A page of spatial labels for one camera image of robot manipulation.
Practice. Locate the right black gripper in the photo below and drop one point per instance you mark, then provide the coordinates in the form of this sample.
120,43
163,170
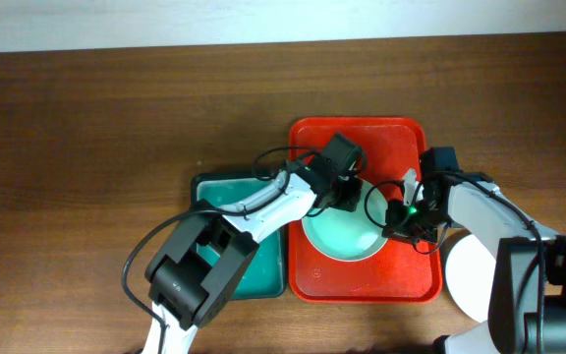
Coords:
396,225

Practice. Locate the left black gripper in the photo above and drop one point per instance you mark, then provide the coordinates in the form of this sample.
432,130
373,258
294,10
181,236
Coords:
347,195

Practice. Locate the mint green plate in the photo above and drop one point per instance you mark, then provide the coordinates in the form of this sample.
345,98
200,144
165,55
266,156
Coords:
349,236

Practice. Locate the white plate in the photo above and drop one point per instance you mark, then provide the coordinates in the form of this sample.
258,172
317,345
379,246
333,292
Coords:
469,271

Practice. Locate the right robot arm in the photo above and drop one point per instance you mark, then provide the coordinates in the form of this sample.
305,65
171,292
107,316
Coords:
527,304

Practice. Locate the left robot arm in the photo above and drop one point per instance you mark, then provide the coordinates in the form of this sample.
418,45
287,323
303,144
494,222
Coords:
196,271

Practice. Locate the red plastic tray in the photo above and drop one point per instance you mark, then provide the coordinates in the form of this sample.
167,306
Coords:
396,273

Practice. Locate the black tub of green water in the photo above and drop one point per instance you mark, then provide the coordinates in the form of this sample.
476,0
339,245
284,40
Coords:
266,277

